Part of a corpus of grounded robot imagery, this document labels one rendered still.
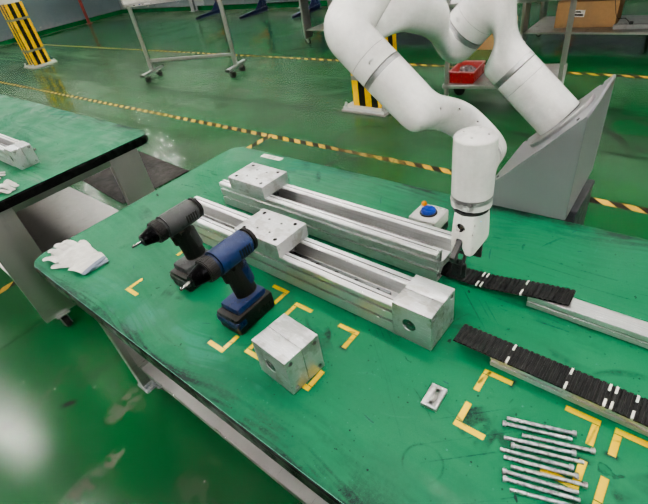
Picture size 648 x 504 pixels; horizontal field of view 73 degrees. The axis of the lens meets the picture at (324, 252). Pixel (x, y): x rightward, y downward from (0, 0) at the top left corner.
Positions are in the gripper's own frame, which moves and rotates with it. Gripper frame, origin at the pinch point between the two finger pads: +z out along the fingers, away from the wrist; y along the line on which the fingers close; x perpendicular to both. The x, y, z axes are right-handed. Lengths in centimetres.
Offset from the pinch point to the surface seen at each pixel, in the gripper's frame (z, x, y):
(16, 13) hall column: -10, 999, 257
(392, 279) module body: -2.9, 9.7, -16.7
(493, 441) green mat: 5.2, -21.4, -35.3
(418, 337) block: 2.7, -0.8, -24.0
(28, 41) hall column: 37, 999, 253
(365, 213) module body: -3.0, 30.4, 2.3
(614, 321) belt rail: 2.2, -30.7, -0.9
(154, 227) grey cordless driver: -16, 60, -41
